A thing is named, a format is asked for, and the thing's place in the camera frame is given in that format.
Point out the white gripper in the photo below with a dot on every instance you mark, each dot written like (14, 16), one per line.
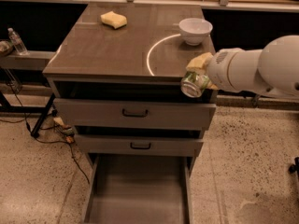
(219, 69)

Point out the green soda can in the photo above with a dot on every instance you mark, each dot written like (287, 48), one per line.
(193, 85)

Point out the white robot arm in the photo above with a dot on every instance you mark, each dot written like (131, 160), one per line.
(272, 71)

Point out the grey drawer cabinet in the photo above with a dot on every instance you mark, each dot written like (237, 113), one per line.
(143, 61)

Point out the grey top drawer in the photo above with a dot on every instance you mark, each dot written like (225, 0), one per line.
(142, 115)

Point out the grey drawer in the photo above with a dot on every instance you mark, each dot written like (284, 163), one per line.
(142, 115)
(138, 145)
(130, 189)

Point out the grey middle drawer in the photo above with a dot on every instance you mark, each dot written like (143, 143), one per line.
(138, 145)

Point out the grey bottom drawer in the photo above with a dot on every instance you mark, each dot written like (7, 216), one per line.
(130, 189)

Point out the white bowl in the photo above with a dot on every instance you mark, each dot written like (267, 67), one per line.
(194, 30)

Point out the yellow sponge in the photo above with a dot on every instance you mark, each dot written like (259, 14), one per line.
(113, 19)

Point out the black chair caster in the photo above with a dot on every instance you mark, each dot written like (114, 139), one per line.
(294, 168)

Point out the black table leg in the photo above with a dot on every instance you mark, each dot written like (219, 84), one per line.
(43, 114)

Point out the clear plastic water bottle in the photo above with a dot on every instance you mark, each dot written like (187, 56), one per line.
(17, 42)

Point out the dish on side shelf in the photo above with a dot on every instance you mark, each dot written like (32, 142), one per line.
(5, 48)

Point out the grey side shelf rail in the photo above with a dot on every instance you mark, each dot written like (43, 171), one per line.
(34, 60)

